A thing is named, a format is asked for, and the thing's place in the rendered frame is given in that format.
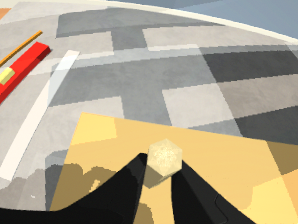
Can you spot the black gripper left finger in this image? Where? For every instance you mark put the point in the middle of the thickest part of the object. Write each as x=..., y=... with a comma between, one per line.
x=115, y=202

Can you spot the thin orange rod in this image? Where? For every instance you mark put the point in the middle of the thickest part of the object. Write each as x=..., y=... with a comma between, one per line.
x=38, y=33

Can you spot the off-white flat bar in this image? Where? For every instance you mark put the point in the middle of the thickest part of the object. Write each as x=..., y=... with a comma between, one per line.
x=27, y=130

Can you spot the red spirit level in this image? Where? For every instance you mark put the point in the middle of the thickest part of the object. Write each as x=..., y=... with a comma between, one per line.
x=18, y=70

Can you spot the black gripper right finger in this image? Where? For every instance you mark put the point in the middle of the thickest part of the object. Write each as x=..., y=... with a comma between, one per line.
x=196, y=202

